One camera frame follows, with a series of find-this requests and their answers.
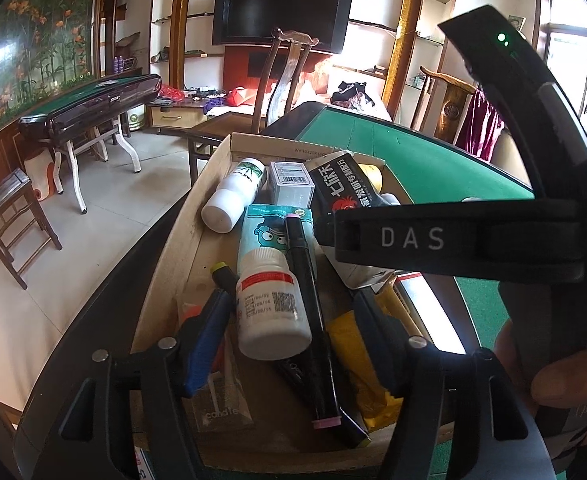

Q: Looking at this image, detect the white bottle green label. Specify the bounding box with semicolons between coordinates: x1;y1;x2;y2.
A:
200;157;267;233

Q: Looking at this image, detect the window with wooden frame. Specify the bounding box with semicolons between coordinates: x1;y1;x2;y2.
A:
533;0;587;126

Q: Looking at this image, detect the flower wall painting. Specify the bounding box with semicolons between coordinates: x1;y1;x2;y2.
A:
0;0;101;146

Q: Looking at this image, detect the black snack bag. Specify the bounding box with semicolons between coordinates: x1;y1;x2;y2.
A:
306;150;401;221

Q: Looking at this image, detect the white charger box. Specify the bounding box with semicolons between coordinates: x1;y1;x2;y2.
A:
393;271;467;356

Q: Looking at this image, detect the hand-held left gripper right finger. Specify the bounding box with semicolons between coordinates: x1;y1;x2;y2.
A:
352;287;569;480

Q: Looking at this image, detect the black marker pink cap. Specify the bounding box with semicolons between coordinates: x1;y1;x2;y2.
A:
284;212;343;430

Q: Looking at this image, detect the red bag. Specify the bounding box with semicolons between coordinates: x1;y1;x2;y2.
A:
226;87;261;108

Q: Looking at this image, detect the person's right hand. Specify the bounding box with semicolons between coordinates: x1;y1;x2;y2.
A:
493;317;587;411

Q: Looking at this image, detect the small wooden stool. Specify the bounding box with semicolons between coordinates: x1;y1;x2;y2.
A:
0;167;63;291

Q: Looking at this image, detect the folding green game table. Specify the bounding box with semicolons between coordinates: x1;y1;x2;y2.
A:
18;74;163;213

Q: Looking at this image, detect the gold snack packet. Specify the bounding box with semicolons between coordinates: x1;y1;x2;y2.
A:
326;285;424;433

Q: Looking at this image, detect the wooden wall shelf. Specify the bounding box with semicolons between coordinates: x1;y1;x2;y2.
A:
343;0;454;91
150;0;229;66

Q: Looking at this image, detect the white pill bottle red label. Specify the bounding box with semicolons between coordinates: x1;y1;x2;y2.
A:
236;251;313;361

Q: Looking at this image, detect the white orange bag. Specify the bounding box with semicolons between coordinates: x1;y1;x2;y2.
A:
23;152;59;201

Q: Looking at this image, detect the cardboard box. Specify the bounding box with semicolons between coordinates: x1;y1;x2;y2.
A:
130;132;467;476

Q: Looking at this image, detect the low wooden drawer cabinet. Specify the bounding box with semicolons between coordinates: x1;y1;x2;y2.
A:
148;102;209;131

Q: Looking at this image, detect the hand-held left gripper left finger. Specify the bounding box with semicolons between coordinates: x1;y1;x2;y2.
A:
13;287;234;480

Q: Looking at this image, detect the number candle clear package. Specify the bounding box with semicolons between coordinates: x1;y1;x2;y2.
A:
178;300;254;433

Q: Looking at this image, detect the wooden chair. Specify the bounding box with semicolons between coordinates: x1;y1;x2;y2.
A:
250;29;320;133
420;65;479;143

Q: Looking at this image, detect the black cloth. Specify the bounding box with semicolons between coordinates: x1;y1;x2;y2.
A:
331;80;377;111

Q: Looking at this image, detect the black marker yellow-green cap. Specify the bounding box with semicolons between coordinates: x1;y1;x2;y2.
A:
209;260;371;450

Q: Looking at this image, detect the dark red cloth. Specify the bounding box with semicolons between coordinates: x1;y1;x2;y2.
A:
461;87;505;163

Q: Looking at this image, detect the black flat television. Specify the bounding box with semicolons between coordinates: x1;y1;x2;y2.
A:
212;0;355;55

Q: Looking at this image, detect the teal tissue pack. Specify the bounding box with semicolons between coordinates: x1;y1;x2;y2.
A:
236;203;314;281

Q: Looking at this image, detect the grey carton box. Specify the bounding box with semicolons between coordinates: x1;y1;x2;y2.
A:
266;161;315;208

